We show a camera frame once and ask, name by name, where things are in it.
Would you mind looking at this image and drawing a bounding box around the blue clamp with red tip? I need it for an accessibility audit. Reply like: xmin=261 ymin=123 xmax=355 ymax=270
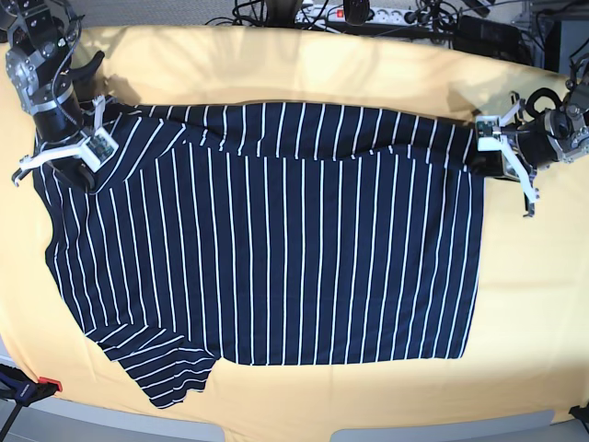
xmin=1 ymin=364 xmax=63 ymax=441

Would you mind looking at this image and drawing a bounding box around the black clamp right corner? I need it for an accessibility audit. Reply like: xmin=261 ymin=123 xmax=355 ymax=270
xmin=569 ymin=404 xmax=589 ymax=425

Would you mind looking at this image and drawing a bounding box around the yellow table cloth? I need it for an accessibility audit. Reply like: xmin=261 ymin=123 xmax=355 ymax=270
xmin=1 ymin=27 xmax=588 ymax=441

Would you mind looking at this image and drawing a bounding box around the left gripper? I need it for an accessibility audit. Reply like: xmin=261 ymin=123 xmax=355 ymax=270
xmin=468 ymin=117 xmax=559 ymax=180

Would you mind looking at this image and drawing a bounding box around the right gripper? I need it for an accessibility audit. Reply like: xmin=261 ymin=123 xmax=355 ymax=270
xmin=33 ymin=51 xmax=105 ymax=192

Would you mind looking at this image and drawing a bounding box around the navy white striped T-shirt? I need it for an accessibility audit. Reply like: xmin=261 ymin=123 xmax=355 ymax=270
xmin=33 ymin=102 xmax=484 ymax=409

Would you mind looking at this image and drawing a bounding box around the white power strip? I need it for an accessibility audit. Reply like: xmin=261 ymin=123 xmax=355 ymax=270
xmin=294 ymin=2 xmax=432 ymax=29

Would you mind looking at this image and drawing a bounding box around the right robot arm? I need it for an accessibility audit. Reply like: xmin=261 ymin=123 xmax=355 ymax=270
xmin=1 ymin=1 xmax=119 ymax=192

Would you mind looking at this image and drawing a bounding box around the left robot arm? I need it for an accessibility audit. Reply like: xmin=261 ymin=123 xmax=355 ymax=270
xmin=475 ymin=53 xmax=588 ymax=178

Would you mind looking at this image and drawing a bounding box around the black power adapter box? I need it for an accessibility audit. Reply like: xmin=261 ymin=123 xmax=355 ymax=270
xmin=453 ymin=16 xmax=521 ymax=55

